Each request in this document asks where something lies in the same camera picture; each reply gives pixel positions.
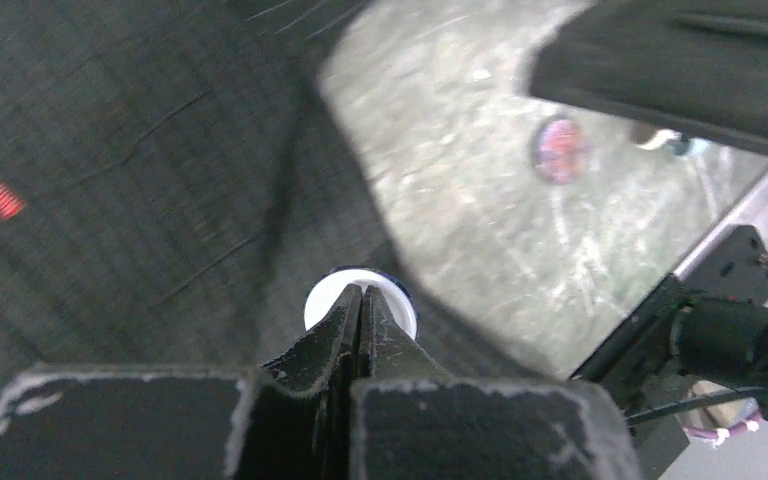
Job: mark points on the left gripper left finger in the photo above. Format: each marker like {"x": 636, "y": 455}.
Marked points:
{"x": 286, "y": 420}

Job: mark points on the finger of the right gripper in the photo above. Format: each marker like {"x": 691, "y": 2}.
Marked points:
{"x": 698, "y": 67}

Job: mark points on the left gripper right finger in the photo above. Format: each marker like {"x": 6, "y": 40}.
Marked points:
{"x": 412, "y": 420}

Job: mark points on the black pinstriped shirt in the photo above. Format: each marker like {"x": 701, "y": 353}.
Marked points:
{"x": 172, "y": 183}

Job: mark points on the red round brooch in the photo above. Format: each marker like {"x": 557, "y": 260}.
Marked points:
{"x": 559, "y": 150}

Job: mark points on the black base beam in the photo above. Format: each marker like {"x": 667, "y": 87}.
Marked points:
{"x": 675, "y": 337}

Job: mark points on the aluminium frame rail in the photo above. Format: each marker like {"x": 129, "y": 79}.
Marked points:
{"x": 762, "y": 212}

